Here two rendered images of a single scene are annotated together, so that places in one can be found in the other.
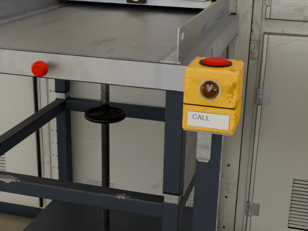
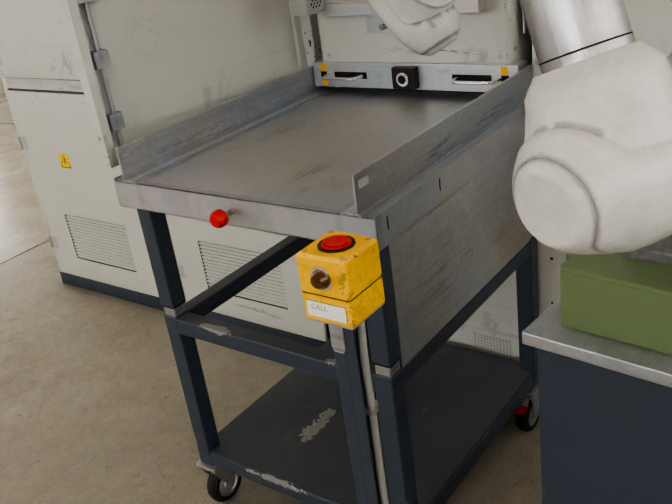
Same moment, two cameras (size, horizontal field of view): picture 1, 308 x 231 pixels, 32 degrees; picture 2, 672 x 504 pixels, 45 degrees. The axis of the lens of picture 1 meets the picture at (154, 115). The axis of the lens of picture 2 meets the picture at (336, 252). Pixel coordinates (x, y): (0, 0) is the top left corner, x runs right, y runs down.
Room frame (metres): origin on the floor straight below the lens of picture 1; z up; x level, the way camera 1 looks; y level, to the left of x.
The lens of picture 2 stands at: (-0.08, -0.47, 1.33)
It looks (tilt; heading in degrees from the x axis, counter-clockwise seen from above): 25 degrees down; 24
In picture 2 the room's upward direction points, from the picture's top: 8 degrees counter-clockwise
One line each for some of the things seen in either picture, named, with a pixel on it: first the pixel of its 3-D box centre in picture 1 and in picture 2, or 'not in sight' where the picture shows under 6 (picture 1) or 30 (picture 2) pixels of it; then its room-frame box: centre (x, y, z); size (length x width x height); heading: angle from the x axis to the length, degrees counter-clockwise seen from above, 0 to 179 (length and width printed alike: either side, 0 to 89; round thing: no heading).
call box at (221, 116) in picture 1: (213, 94); (341, 278); (0.79, -0.09, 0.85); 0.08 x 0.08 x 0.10; 75
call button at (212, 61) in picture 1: (215, 64); (336, 246); (0.79, -0.09, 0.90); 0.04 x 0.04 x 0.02
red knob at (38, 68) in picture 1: (41, 68); (222, 216); (1.05, 0.23, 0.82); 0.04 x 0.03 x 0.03; 165
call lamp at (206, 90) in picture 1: (209, 90); (318, 281); (0.74, -0.08, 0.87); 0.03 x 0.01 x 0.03; 75
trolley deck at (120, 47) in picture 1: (105, 35); (339, 149); (1.40, 0.14, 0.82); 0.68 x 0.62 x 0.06; 165
